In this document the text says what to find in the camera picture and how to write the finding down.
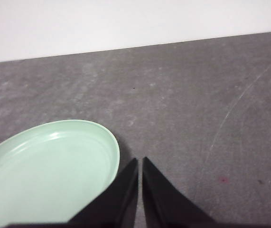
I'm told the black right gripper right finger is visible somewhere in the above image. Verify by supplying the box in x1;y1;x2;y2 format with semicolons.
141;156;218;228

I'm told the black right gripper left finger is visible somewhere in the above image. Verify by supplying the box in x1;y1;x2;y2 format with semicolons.
68;157;139;228

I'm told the green plate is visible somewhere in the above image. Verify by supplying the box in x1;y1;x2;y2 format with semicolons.
0;119;121;228

